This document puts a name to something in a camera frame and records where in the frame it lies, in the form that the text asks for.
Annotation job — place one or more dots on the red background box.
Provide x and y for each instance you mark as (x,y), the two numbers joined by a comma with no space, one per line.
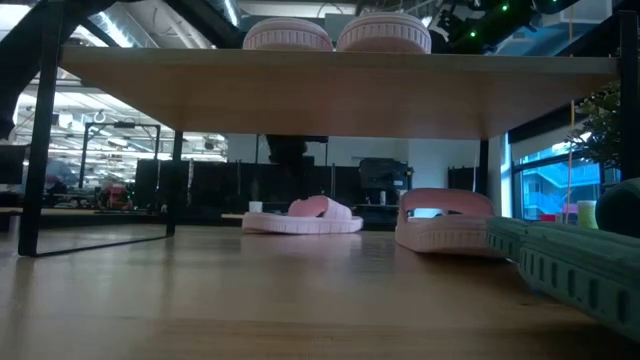
(116,197)

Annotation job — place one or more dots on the small red item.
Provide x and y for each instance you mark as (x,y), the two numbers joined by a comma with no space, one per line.
(548,218)

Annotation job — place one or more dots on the silver round duct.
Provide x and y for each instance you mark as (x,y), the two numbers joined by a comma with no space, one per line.
(232,12)

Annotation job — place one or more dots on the black curtain panel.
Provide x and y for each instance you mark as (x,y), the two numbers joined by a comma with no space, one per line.
(460,177)

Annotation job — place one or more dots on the green rubber slide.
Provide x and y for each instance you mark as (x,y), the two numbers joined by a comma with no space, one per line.
(502,239)
(575,287)

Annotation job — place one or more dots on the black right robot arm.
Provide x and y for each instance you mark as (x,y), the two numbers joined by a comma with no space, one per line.
(495,22)

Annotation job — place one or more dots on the black background machine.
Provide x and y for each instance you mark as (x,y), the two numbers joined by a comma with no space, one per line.
(380,175)

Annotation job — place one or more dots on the black background monitor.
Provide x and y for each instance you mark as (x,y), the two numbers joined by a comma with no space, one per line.
(12,165)

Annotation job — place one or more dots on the black background rig frame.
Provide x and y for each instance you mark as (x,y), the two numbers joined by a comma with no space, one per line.
(124,125)

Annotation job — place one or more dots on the wooden shelf black metal frame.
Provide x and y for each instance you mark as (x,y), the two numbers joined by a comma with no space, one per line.
(250,95)

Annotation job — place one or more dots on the pink rubber slide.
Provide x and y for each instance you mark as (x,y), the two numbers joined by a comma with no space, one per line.
(300,225)
(384,32)
(440,240)
(287,35)

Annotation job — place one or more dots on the yellow-green container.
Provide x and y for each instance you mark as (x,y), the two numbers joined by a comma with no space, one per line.
(587,215)

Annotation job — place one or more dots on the green potted plant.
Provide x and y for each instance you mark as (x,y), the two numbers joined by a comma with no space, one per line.
(602,125)

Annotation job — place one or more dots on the black partition panel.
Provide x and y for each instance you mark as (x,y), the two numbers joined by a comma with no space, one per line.
(245,182)

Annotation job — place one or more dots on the white cup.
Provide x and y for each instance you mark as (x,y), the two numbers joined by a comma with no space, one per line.
(255,207)

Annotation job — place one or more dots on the small pink item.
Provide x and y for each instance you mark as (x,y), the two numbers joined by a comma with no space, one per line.
(570,212)

